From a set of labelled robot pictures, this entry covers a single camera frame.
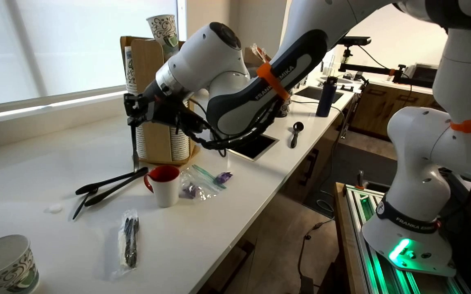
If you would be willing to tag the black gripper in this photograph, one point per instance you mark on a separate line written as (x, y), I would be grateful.
(151, 107)

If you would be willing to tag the black marker pen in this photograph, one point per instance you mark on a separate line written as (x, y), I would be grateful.
(135, 143)

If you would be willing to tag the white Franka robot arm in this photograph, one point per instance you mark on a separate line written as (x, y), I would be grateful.
(442, 140)

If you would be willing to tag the wooden cup dispenser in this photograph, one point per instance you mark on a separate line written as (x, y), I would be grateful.
(156, 140)

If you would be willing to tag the short patterned paper cup stack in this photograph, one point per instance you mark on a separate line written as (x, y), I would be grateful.
(130, 67)

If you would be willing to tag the tall patterned paper cup stack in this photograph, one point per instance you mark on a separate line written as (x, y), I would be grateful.
(180, 145)

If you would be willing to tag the white mug red interior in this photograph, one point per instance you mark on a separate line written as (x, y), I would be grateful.
(166, 188)

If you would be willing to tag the protruding patterned paper cup stack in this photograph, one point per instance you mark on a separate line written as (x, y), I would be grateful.
(164, 32)

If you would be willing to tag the black plastic tongs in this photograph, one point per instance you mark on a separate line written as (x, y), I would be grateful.
(110, 184)

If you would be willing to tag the white window roller blind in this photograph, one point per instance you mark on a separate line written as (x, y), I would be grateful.
(72, 42)

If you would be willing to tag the clear zip bag purple items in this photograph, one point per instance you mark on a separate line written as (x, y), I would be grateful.
(205, 181)

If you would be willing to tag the thin black plastic utensil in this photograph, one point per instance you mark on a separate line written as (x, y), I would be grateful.
(81, 205)

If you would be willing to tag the black countertop sink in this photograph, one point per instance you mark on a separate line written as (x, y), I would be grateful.
(252, 145)

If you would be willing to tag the small white scrap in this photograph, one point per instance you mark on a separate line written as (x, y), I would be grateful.
(54, 207)

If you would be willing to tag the clear-wrapped black cutlery pack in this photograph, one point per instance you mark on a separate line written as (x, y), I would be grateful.
(130, 241)

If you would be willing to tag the black scoop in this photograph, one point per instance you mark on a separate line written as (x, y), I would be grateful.
(295, 132)

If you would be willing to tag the black bottle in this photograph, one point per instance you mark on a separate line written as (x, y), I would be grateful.
(326, 96)

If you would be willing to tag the dark brown wooden cabinet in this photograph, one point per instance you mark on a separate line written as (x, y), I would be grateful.
(393, 111)

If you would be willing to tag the metal robot mounting platform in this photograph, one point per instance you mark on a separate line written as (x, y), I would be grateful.
(377, 271)

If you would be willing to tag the black camera on tripod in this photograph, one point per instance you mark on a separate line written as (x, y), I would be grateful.
(359, 54)

